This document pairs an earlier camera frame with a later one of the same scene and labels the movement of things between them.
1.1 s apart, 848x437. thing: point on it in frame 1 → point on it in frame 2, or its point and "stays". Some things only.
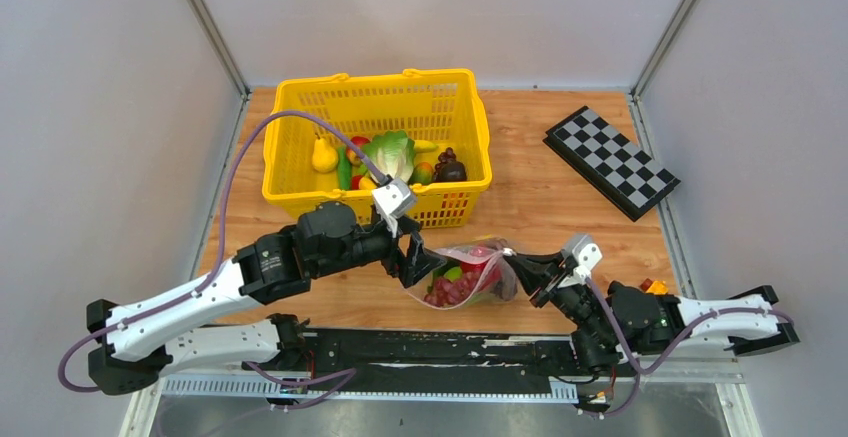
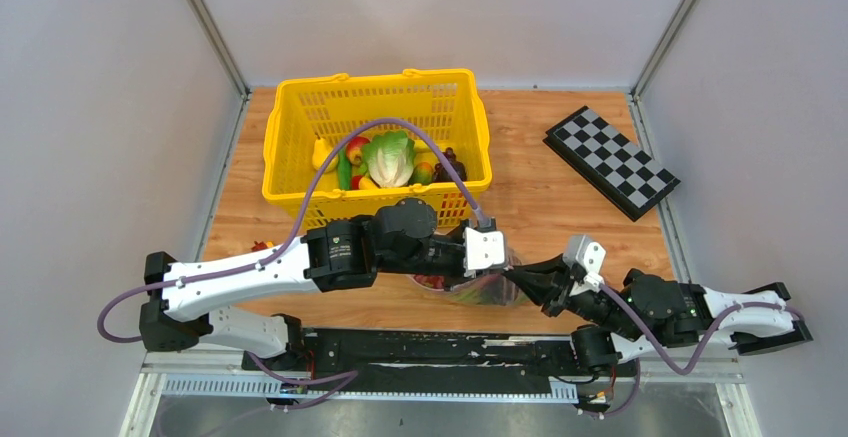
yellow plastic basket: [444, 108] stays
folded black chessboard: [615, 166] stays
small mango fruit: [422, 174] stays
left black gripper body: [395, 260] → [442, 256]
